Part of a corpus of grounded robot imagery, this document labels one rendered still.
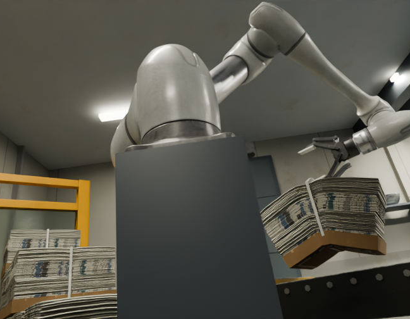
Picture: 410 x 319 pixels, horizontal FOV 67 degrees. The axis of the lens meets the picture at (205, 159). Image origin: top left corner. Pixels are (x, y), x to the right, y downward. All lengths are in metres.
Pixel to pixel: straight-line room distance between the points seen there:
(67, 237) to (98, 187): 3.72
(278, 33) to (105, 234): 4.74
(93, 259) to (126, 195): 0.99
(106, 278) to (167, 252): 1.03
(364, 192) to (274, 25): 0.62
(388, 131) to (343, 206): 0.32
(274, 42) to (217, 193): 0.78
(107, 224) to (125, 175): 5.01
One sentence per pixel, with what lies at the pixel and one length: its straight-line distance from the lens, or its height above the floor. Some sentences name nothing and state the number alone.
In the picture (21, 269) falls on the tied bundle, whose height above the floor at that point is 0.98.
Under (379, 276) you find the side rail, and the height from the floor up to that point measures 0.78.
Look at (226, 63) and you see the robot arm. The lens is 1.08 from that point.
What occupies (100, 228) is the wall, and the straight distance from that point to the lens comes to 5.50.
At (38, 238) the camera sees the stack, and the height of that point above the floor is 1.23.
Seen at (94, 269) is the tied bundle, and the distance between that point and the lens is 1.43.
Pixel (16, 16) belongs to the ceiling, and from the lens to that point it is 3.51.
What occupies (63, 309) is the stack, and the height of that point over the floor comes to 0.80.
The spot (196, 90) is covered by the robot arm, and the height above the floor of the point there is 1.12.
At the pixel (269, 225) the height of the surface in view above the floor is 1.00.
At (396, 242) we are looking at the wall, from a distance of 5.82.
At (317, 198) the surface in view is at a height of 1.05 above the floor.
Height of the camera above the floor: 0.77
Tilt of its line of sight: 25 degrees up
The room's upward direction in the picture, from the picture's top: 9 degrees counter-clockwise
